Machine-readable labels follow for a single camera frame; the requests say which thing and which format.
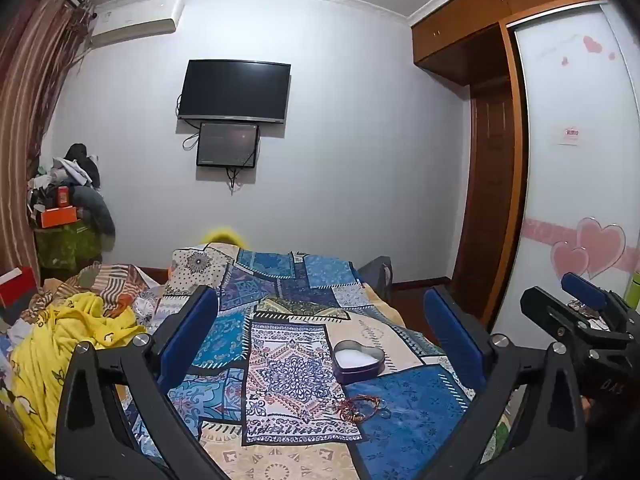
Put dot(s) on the striped brown curtain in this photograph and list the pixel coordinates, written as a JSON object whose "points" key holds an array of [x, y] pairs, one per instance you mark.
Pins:
{"points": [[30, 85]]}

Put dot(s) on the white air conditioner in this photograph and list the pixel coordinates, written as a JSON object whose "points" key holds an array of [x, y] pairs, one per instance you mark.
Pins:
{"points": [[135, 20]]}

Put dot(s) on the wooden door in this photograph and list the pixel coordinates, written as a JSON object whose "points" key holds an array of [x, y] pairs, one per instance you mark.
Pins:
{"points": [[492, 185]]}

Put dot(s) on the green patterned cloth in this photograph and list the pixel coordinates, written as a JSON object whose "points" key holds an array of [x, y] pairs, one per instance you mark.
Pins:
{"points": [[67, 247]]}

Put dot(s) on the orange box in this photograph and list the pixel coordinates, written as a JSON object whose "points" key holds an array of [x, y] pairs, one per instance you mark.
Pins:
{"points": [[59, 216]]}

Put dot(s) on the wooden wardrobe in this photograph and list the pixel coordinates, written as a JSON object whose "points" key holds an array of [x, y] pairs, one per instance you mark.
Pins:
{"points": [[460, 15]]}

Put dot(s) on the small red box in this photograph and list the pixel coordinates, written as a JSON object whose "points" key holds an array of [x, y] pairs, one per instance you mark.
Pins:
{"points": [[62, 196]]}

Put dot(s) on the white paper label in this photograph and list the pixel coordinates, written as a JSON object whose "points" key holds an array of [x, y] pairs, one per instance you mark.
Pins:
{"points": [[569, 135]]}

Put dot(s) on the large pink heart sticker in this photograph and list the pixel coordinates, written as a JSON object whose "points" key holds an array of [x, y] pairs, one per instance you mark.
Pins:
{"points": [[597, 247]]}

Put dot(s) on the patchwork patterned blanket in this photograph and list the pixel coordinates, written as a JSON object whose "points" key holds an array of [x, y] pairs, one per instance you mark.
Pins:
{"points": [[300, 310]]}

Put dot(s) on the black wall television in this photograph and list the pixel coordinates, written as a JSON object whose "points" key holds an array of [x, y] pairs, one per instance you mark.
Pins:
{"points": [[234, 91]]}

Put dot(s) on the small pink heart sticker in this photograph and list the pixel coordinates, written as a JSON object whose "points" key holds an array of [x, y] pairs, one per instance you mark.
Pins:
{"points": [[594, 44]]}

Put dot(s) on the large red box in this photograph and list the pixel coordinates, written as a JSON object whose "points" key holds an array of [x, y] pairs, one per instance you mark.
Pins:
{"points": [[17, 291]]}

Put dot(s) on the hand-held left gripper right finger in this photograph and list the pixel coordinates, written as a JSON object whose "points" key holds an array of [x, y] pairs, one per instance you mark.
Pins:
{"points": [[452, 332]]}

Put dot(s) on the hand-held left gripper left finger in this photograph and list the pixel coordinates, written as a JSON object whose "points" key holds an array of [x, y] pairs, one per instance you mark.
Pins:
{"points": [[189, 332]]}

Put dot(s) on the yellow blanket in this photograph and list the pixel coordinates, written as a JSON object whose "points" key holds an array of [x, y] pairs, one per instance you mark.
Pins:
{"points": [[45, 350]]}

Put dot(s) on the pile of clothes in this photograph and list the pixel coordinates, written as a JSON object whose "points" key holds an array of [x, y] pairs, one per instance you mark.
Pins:
{"points": [[87, 195]]}

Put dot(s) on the thin metal bangle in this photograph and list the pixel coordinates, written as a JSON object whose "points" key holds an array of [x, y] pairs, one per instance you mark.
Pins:
{"points": [[386, 413]]}

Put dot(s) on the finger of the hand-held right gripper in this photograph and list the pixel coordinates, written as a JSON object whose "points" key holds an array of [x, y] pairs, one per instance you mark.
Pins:
{"points": [[547, 312], [587, 290]]}

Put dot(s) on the heart-shaped metal tin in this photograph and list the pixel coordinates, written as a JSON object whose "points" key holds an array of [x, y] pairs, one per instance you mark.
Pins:
{"points": [[357, 360]]}

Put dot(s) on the small black wall monitor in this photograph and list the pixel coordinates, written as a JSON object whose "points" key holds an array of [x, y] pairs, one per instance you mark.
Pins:
{"points": [[227, 144]]}

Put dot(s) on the striped orange blanket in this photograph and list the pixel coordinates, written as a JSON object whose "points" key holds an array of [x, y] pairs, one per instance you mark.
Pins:
{"points": [[110, 285]]}

